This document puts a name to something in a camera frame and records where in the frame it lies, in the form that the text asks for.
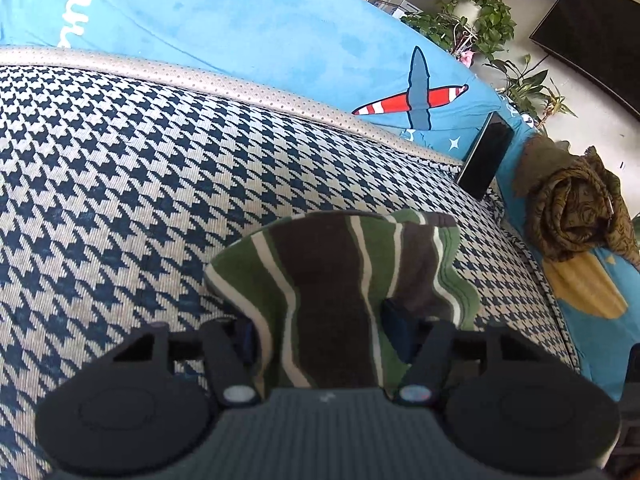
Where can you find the pothos in white pot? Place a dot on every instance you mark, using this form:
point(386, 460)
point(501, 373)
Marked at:
point(492, 15)

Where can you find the green brown striped t-shirt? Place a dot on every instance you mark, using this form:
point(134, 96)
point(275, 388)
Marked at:
point(330, 300)

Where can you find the brown patterned scarf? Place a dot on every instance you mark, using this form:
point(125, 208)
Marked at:
point(575, 205)

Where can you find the black television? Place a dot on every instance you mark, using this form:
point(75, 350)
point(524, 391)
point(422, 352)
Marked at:
point(595, 35)

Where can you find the blue printed sofa cover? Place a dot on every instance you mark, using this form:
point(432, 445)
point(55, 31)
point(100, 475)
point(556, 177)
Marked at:
point(250, 10)

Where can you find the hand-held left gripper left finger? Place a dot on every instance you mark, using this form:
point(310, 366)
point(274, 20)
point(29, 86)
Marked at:
point(245, 342)

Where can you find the black smartphone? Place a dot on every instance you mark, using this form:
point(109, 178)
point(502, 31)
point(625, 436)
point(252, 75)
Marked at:
point(487, 155)

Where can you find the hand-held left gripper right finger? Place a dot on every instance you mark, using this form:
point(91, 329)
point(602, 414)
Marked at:
point(397, 327)

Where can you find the houndstooth sofa mat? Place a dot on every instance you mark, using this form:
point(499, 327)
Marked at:
point(125, 160)

